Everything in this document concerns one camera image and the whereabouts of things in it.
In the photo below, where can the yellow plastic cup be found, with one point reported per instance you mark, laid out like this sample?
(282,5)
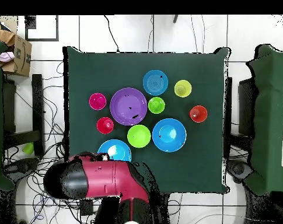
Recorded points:
(182,88)

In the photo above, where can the pink plastic cup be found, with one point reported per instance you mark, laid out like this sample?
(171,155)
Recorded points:
(97,101)

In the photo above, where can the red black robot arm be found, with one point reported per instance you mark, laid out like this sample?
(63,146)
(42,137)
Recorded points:
(103,177)

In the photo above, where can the dark grey machine foot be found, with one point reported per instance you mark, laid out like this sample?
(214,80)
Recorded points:
(22,165)
(238,169)

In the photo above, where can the black square frame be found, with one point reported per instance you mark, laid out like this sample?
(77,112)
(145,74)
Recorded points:
(29,23)

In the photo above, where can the dark green tablecloth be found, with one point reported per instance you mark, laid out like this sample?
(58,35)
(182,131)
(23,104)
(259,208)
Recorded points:
(202,163)

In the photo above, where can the red plastic cup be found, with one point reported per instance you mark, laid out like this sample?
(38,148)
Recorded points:
(105,126)

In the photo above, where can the black cabinet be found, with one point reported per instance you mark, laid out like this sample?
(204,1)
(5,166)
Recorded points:
(245,109)

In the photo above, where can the green plastic bowl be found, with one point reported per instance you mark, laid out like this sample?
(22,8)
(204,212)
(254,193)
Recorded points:
(138,136)

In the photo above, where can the small patterned blue bowl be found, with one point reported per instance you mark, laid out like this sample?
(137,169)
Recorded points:
(155,82)

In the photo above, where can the orange plastic cup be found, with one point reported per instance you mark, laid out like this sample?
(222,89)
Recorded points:
(198,114)

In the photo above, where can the green plastic cup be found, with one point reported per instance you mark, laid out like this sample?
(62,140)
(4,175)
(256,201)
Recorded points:
(156,105)

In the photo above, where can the pink cloth bundle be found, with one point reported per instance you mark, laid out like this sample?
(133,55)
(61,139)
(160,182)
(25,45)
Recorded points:
(6,57)

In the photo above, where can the green cup on floor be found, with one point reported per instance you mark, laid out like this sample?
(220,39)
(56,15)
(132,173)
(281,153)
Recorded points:
(28,148)

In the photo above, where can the cardboard box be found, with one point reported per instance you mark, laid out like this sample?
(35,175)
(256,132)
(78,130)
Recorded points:
(22,63)

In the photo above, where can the purple plastic bowl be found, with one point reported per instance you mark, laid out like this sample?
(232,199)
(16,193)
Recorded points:
(128,102)

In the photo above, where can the large blue plastic bowl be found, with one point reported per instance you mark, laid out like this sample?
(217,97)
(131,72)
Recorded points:
(115,149)
(169,135)

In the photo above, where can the black metal stand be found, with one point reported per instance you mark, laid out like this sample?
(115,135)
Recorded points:
(37,105)

